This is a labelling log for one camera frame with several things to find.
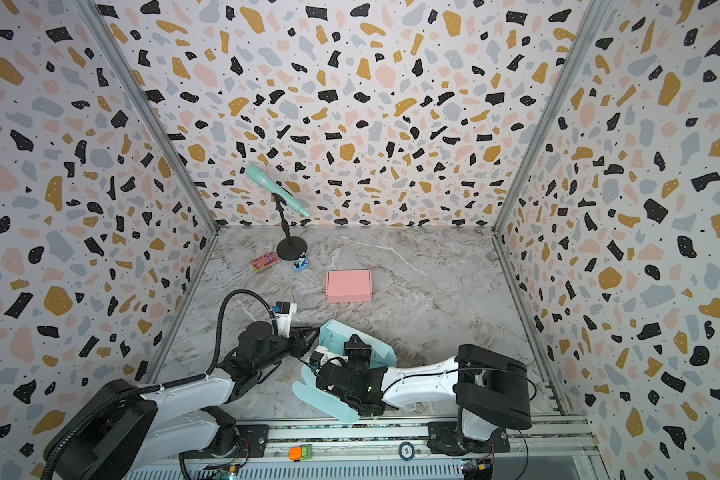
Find mint paper box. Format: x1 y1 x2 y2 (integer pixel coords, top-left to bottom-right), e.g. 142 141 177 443
292 320 397 424

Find pink paper box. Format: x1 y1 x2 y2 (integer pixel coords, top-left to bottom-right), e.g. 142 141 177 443
326 270 373 303

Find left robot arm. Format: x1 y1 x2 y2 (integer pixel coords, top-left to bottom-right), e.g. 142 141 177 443
41 321 320 479

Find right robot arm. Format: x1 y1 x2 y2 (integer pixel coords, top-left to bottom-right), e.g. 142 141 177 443
308 334 532 442

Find small pink card box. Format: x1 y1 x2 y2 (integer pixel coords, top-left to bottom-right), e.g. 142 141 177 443
250 251 280 274

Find small blue toy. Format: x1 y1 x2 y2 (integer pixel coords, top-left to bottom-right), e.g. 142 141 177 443
294 252 309 271

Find orange button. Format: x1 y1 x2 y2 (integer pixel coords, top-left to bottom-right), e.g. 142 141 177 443
288 444 312 462

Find black microphone stand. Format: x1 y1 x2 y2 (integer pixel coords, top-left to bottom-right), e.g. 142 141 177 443
272 194 308 261

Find mint green microphone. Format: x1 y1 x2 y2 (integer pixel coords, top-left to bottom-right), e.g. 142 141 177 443
245 163 311 218

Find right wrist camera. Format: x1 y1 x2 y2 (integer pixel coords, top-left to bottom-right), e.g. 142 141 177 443
308 345 333 371

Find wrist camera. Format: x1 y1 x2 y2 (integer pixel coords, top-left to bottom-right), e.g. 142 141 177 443
308 345 333 371
273 301 297 338

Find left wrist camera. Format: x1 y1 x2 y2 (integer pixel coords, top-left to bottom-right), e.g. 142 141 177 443
273 301 297 338

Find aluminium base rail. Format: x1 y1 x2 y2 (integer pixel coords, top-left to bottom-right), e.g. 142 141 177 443
119 416 607 480

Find black corrugated cable hose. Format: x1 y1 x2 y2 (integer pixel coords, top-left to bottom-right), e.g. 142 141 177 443
38 289 276 480

